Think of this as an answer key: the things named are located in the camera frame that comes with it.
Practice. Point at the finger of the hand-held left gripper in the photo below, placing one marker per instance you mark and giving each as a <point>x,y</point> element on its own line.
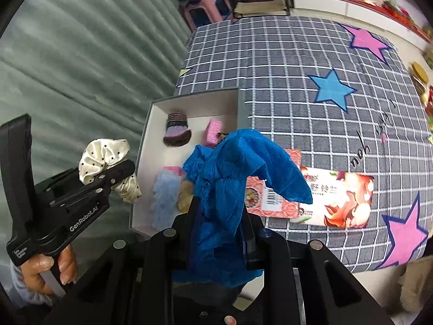
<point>113,176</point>

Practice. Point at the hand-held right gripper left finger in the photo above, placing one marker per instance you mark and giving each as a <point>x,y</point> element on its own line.
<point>189,237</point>

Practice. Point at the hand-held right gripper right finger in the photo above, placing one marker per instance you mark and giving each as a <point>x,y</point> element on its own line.
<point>253,247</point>

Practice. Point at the white polka dot scrunchie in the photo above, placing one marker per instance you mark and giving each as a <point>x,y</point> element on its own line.
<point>101,155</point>

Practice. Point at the tan knit glove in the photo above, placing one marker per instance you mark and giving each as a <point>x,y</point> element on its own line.
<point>186,196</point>

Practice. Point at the light blue fluffy cloth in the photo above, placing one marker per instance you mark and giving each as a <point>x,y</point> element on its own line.
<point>165,196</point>

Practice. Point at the white cardboard box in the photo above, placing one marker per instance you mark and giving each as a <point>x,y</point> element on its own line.
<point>159,155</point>

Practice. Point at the pink sponge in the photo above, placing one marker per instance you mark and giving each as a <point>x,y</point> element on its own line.
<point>212,132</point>
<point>172,170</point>

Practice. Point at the blue crinkled cloth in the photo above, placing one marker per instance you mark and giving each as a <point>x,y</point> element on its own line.
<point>230,176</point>

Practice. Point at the leopard print cloth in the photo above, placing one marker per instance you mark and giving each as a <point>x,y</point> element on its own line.
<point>223,136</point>

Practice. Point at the person's left hand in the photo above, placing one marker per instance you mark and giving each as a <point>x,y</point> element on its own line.
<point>33,270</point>

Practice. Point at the striped purple knit sock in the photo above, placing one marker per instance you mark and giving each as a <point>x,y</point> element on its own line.
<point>177,132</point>

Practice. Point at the printed flat packet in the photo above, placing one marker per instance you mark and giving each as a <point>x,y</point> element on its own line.
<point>338,193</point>

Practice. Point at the pale green curtain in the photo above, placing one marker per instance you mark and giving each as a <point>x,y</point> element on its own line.
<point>84,57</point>

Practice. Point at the cream fluffy coat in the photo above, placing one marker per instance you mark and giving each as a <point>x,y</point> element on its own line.
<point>417,284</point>

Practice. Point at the grey checked star blanket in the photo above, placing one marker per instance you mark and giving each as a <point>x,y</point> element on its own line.
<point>287,74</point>

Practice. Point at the pink plastic stool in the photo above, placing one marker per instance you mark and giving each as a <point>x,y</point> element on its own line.
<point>203,2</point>

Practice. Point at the yellow round box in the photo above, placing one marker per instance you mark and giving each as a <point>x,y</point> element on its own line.
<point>420,72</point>

